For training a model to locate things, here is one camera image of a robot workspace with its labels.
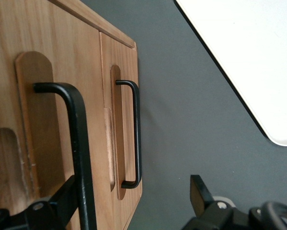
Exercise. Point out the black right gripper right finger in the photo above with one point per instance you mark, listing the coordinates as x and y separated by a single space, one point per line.
205 210

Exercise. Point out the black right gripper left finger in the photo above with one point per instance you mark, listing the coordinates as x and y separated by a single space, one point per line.
37 215

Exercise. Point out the wooden drawer with scratched front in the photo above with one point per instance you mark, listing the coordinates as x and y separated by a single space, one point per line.
61 60

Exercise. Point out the wooden drawer with clean front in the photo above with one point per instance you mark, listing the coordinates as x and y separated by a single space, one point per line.
129 60

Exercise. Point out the oak wooden drawer cabinet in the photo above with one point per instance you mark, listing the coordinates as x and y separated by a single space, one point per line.
105 24

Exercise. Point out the beige plastic tray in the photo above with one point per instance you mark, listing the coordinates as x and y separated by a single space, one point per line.
253 48

